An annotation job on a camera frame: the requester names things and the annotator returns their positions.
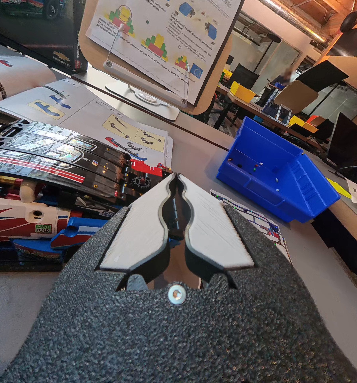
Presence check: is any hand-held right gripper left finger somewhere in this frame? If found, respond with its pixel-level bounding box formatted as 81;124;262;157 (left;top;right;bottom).
100;172;177;281

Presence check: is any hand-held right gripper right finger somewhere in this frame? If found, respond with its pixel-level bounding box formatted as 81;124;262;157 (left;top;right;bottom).
178;174;255;282

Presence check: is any toy brick race car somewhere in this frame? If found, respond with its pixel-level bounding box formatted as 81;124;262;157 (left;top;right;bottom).
0;119;180;272

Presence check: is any sticker sheet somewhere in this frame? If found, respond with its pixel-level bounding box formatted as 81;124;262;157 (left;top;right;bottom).
210;189;293;264

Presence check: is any blue plastic bin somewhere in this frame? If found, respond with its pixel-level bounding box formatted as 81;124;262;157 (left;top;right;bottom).
217;116;341;224

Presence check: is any background wooden workbench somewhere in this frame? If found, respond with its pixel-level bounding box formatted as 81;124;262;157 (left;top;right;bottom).
216;84;331;150

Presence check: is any yellow notepad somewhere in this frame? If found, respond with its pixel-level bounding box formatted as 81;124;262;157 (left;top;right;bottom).
326;177;352;200

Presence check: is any white stand base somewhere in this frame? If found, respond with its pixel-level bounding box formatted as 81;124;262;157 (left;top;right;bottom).
103;61;188;121

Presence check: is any yellow plastic bin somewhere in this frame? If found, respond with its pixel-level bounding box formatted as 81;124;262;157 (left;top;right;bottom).
229;81;257;104

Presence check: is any open building instruction booklet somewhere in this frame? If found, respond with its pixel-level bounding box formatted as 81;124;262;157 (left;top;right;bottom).
0;52;174;164

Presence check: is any instruction sheet on stand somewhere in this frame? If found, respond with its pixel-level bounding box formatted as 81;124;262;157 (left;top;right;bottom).
78;0;233;116

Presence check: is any brown display board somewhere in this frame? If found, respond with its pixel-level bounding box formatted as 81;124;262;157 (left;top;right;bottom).
274;79;320;115

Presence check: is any black toy set box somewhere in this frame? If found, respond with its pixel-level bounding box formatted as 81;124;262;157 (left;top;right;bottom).
0;0;89;74

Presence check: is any silver ventilation duct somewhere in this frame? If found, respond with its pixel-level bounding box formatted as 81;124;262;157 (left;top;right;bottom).
250;0;330;43

